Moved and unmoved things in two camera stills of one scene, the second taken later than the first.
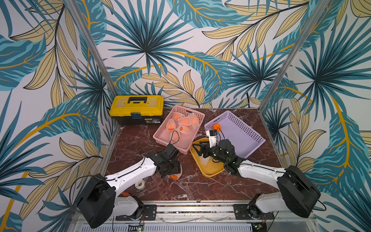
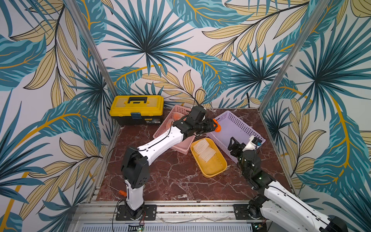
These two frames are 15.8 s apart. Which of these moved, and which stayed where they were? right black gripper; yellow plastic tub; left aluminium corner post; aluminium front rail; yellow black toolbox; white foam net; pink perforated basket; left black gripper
Moved: left black gripper; right black gripper; white foam net
Stayed: yellow black toolbox; yellow plastic tub; aluminium front rail; pink perforated basket; left aluminium corner post
